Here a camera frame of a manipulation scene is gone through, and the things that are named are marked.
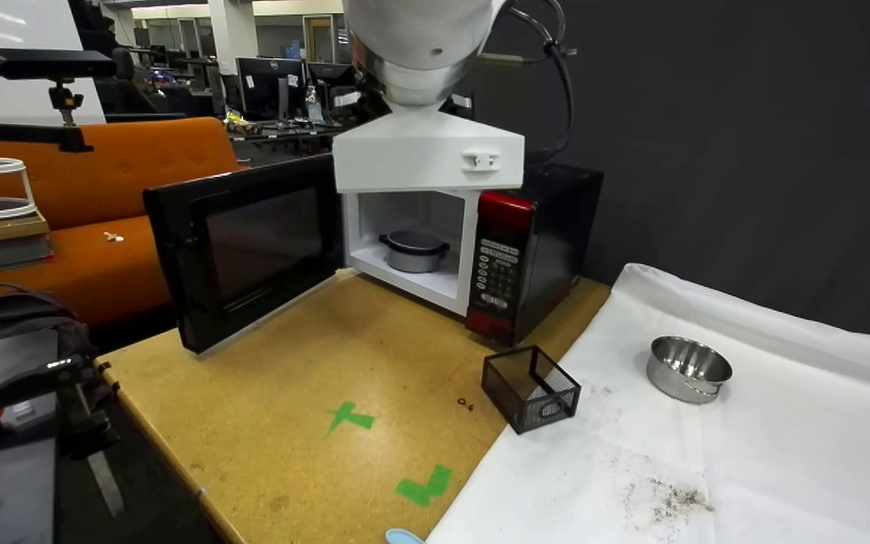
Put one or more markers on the grey bowl in microwave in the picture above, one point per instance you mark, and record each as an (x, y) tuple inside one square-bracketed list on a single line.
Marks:
[(413, 252)]

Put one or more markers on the black red microwave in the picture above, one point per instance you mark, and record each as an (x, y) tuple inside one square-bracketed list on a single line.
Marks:
[(513, 254)]

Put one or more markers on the small black transparent box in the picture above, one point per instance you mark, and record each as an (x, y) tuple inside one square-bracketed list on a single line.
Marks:
[(530, 387)]

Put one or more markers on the black computer monitor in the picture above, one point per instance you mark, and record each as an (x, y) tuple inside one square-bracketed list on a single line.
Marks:
[(273, 89)]

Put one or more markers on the light blue plastic spoon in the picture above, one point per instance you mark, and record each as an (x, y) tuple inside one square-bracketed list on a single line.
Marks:
[(401, 536)]

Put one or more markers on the round metal bowl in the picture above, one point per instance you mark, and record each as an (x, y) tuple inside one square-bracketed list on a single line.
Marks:
[(686, 371)]

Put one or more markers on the orange sofa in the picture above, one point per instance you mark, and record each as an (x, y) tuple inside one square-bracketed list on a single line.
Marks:
[(103, 260)]

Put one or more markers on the black clamp stand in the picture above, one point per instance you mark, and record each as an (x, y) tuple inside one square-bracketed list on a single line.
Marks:
[(86, 428)]

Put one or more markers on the white cloth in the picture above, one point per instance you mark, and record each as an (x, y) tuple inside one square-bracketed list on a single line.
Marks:
[(777, 458)]

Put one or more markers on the black backpack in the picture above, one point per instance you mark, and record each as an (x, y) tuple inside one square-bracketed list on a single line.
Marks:
[(44, 345)]

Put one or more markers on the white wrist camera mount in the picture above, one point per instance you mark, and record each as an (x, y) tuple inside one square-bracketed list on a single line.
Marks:
[(428, 148)]

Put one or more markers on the black camera on stand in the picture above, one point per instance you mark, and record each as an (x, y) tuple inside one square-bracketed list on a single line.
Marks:
[(62, 68)]

